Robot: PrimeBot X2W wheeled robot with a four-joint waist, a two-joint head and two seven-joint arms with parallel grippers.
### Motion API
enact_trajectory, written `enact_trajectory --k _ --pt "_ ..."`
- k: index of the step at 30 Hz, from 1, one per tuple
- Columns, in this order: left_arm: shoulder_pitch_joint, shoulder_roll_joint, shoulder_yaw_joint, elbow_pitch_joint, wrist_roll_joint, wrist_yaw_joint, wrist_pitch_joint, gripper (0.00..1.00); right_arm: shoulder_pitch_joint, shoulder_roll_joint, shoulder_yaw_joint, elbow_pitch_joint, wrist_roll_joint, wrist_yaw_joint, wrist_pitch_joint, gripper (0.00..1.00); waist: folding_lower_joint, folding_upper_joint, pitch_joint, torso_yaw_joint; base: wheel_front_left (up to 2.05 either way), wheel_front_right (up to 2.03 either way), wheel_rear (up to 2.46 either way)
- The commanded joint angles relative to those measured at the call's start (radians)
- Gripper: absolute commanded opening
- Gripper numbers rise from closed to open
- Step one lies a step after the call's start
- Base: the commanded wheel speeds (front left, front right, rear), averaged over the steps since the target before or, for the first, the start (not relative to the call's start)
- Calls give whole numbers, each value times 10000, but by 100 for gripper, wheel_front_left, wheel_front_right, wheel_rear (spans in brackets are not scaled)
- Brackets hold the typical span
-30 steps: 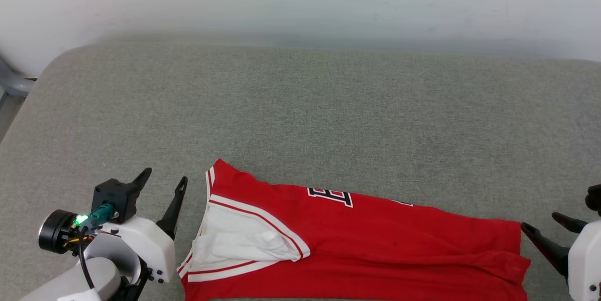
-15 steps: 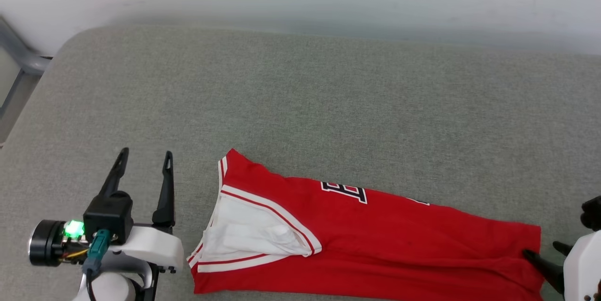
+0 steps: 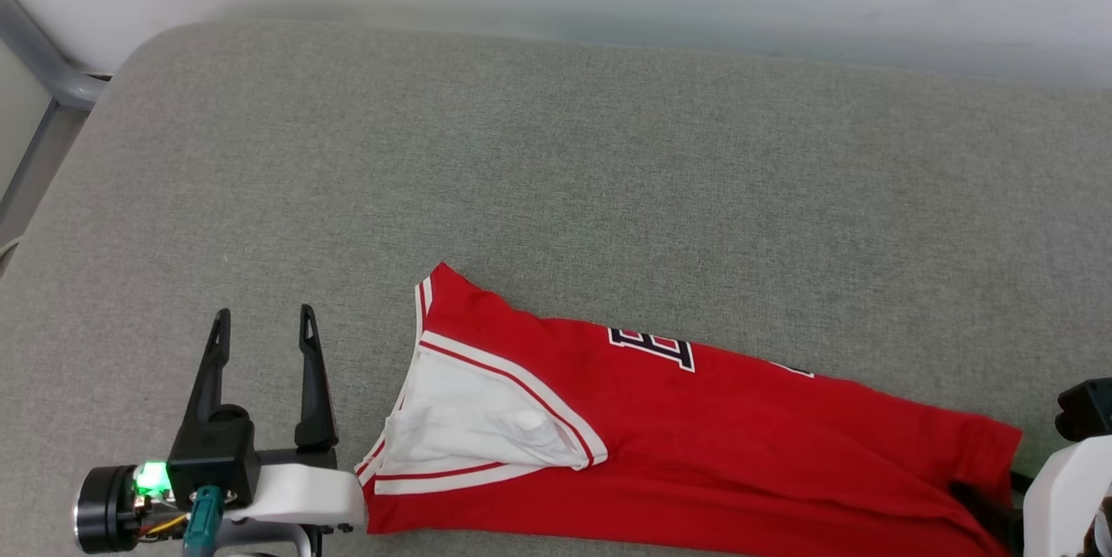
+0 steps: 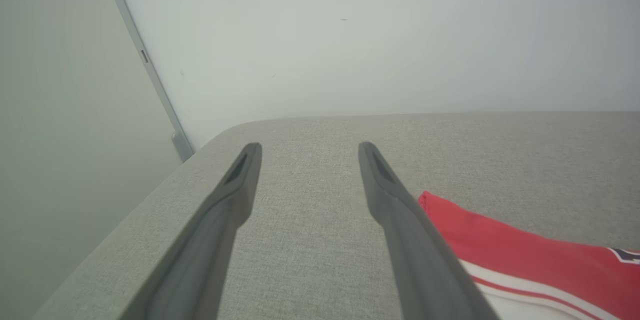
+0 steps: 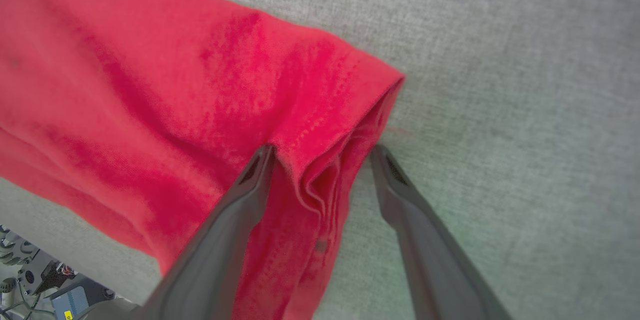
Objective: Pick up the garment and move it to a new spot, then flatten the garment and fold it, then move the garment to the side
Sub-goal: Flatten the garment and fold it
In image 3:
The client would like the grey metal frame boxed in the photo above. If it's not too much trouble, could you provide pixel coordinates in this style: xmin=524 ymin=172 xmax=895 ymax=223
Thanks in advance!
xmin=0 ymin=0 xmax=112 ymax=255

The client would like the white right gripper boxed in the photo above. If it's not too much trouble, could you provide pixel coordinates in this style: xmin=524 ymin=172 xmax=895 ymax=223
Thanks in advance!
xmin=950 ymin=434 xmax=1112 ymax=557

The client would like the teal cable connector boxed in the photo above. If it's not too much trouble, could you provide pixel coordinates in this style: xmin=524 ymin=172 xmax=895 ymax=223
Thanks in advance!
xmin=181 ymin=486 xmax=230 ymax=557

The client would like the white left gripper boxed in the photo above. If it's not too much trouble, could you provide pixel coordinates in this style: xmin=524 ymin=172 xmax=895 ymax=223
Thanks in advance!
xmin=177 ymin=304 xmax=368 ymax=534

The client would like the red Bulls basketball jersey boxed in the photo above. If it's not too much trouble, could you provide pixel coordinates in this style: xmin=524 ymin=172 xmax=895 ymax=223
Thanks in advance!
xmin=354 ymin=262 xmax=1024 ymax=557

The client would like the grey fabric sofa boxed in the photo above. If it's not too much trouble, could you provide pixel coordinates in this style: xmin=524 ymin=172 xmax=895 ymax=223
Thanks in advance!
xmin=0 ymin=18 xmax=1112 ymax=557

